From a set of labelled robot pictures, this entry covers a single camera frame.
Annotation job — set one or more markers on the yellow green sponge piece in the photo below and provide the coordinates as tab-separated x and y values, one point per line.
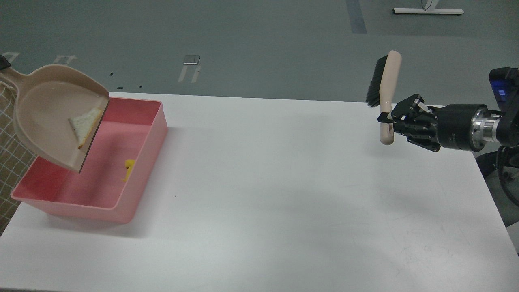
129	165

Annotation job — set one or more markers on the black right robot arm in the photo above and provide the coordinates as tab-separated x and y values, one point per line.
504	85

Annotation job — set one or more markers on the pink plastic bin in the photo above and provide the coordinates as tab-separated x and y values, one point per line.
130	129

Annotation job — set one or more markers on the white stand base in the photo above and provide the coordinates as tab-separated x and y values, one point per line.
429	8

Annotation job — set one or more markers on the beige plastic dustpan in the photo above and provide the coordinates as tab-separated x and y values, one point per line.
44	101

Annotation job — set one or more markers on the beige hand brush black bristles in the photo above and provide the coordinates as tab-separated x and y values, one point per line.
381	92

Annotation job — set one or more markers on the brown checkered cloth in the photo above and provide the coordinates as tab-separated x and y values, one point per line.
15	158

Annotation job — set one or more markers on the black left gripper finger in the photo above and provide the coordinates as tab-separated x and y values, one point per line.
4	63

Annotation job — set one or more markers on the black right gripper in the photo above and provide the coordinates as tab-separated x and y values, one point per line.
460	127

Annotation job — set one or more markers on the grey floor plate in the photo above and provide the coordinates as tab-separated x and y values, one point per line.
191	60

